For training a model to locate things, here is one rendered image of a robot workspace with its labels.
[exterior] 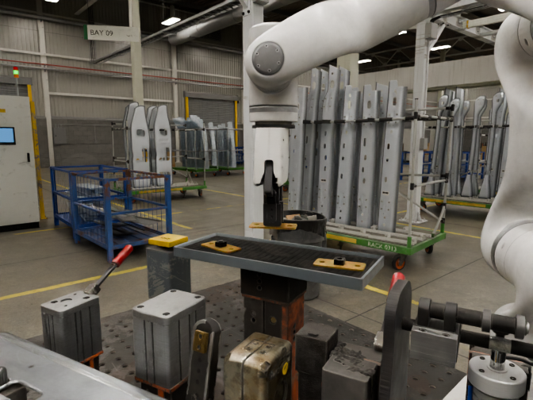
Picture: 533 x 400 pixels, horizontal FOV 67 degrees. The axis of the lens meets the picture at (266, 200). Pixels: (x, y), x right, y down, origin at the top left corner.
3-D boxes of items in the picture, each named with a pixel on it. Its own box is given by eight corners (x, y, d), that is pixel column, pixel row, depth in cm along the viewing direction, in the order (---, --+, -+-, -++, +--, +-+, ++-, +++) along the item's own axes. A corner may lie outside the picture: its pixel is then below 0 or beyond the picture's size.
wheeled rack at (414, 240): (270, 242, 537) (270, 108, 510) (315, 230, 609) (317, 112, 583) (409, 275, 406) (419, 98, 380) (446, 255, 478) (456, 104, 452)
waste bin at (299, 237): (257, 292, 361) (256, 213, 350) (298, 278, 395) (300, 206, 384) (296, 310, 323) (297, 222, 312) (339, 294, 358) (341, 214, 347)
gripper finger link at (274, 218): (263, 187, 70) (263, 225, 71) (260, 190, 67) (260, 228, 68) (281, 188, 70) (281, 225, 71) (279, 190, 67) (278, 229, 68)
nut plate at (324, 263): (312, 266, 67) (312, 259, 67) (317, 259, 70) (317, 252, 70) (363, 271, 64) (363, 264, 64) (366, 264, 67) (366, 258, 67)
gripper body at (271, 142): (258, 121, 75) (258, 181, 76) (245, 118, 65) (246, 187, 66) (297, 121, 73) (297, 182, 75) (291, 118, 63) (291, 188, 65)
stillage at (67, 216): (54, 225, 645) (49, 166, 631) (105, 218, 695) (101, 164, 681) (74, 239, 553) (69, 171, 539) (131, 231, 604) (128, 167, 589)
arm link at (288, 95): (297, 104, 63) (297, 109, 72) (298, 16, 61) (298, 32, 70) (245, 105, 64) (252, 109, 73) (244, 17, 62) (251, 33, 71)
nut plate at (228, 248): (200, 245, 80) (199, 240, 79) (214, 242, 82) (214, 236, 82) (228, 253, 74) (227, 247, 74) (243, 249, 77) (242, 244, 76)
